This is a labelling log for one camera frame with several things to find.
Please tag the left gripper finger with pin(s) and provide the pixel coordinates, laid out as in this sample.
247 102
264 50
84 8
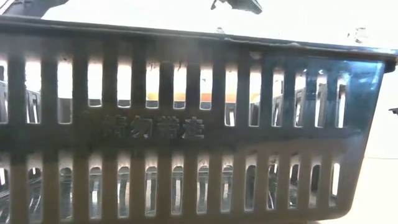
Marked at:
245 5

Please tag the black slotted plastic basket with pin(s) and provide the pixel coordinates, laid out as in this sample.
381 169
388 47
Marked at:
199 133

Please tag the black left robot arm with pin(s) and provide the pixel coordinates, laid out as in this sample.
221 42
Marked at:
28 7

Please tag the small grey round object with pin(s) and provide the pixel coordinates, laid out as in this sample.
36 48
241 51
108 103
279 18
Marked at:
219 30

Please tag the black bar-shaped object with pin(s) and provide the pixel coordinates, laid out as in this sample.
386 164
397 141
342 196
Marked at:
394 110

